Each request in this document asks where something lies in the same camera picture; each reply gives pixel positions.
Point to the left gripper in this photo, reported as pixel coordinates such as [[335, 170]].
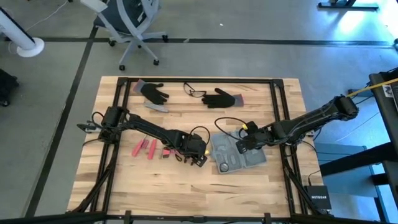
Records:
[[194, 144]]

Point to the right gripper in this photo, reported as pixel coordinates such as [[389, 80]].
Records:
[[259, 138]]

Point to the grey plastic tool case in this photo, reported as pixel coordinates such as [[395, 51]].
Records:
[[245, 158]]

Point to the small pink box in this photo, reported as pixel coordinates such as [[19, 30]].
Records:
[[167, 152]]

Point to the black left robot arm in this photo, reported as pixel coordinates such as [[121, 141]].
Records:
[[149, 129]]

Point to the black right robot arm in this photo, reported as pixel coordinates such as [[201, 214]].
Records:
[[311, 119]]

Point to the black glove grey red cuff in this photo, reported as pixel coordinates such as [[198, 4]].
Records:
[[220, 100], [154, 92]]

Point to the grey utility knife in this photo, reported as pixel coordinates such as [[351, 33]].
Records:
[[157, 107]]

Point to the black safety glasses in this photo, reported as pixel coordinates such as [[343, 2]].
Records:
[[185, 90]]

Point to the grey mesh office chair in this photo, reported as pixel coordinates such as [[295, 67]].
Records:
[[124, 15]]

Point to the black stand base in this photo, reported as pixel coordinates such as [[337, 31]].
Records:
[[348, 4]]

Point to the black wheeled base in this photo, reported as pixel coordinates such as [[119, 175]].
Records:
[[6, 87]]

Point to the white pole round base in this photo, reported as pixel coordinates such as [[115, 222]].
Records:
[[18, 34]]

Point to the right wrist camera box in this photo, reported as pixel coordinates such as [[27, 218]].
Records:
[[252, 127]]

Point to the black table rig frame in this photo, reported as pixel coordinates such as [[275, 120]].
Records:
[[217, 80]]

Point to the black Netgear switch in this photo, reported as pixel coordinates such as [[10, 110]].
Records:
[[319, 197]]

